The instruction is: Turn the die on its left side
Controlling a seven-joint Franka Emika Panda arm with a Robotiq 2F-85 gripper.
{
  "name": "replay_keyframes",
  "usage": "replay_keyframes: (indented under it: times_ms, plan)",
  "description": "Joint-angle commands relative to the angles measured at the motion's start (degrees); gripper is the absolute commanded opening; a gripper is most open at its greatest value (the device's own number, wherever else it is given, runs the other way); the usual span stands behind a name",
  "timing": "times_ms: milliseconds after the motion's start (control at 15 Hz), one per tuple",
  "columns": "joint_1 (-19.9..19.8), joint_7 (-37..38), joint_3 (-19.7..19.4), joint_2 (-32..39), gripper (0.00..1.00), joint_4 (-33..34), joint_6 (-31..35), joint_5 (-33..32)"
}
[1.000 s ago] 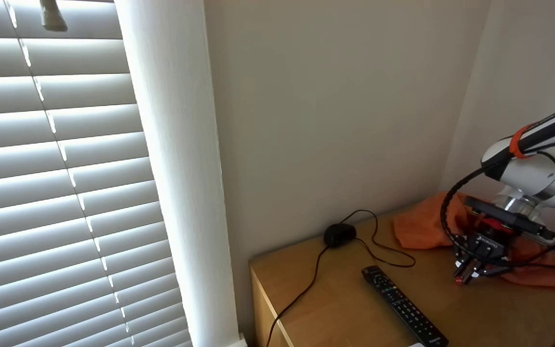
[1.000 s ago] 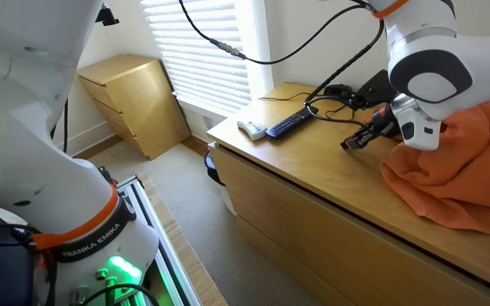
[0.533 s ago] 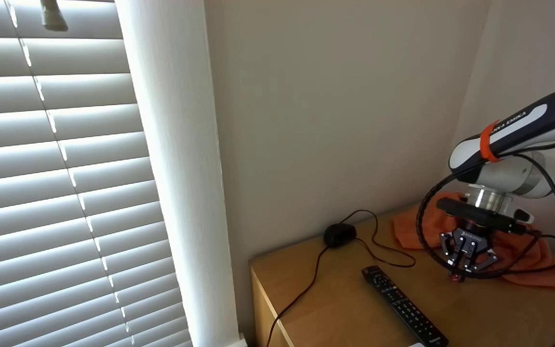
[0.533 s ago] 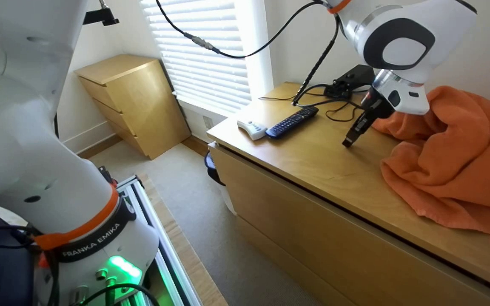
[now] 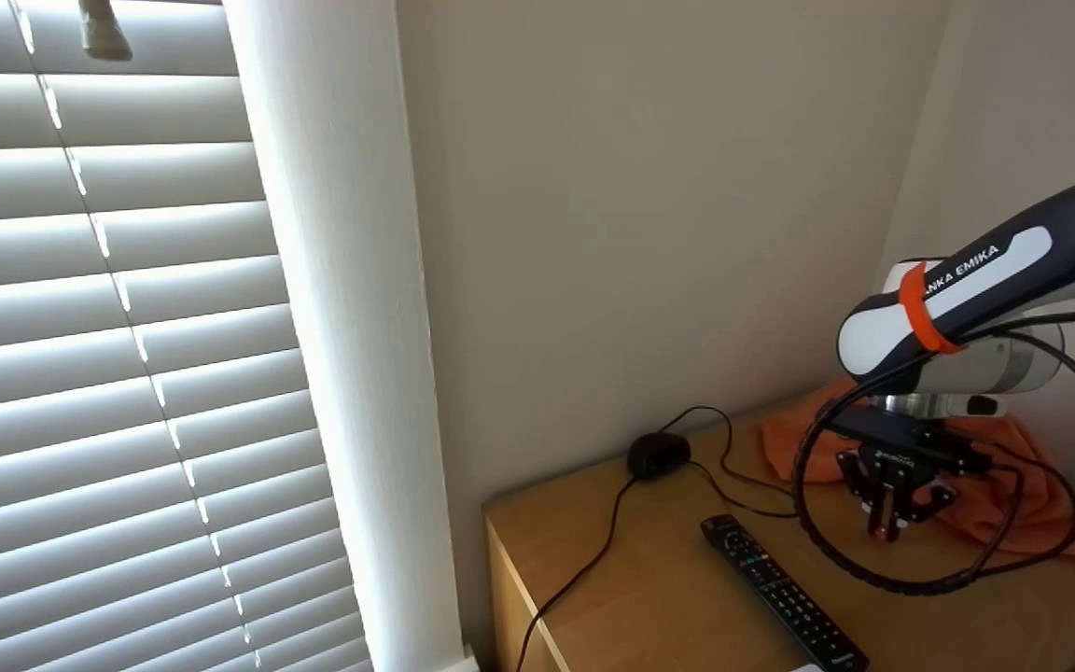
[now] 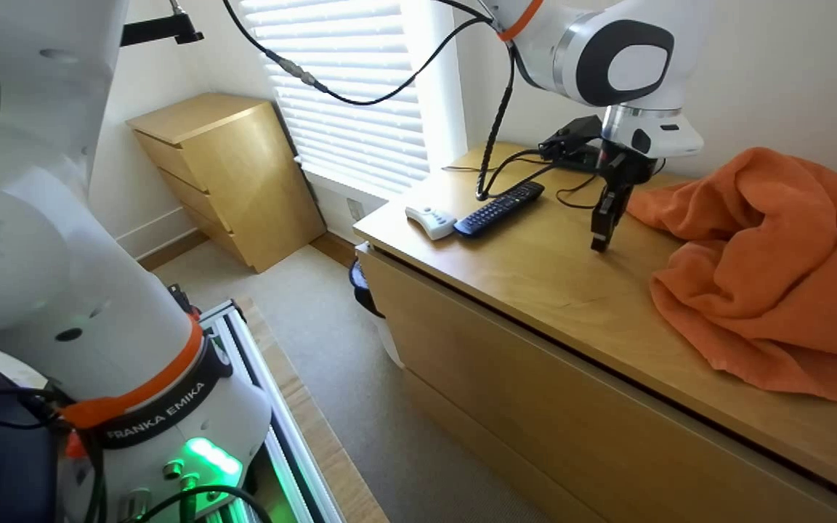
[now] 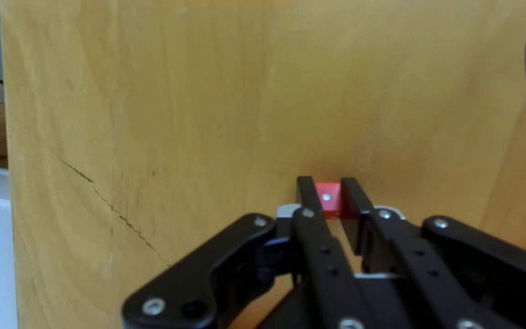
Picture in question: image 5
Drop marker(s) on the black remote control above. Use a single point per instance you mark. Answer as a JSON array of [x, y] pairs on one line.
[[785, 594]]

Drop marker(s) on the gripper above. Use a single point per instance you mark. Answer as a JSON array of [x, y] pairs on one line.
[[896, 462]]

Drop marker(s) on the black power adapter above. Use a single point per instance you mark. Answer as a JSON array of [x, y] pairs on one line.
[[659, 454]]

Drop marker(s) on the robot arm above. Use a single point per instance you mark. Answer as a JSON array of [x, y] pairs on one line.
[[995, 271]]

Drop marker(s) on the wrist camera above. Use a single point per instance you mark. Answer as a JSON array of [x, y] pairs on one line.
[[883, 425]]

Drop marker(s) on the red die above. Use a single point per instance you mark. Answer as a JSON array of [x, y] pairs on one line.
[[885, 535]]

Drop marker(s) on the orange cloth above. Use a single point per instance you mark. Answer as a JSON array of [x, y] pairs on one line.
[[1041, 504]]

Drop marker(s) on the white window blinds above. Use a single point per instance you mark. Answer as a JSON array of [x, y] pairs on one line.
[[108, 373]]

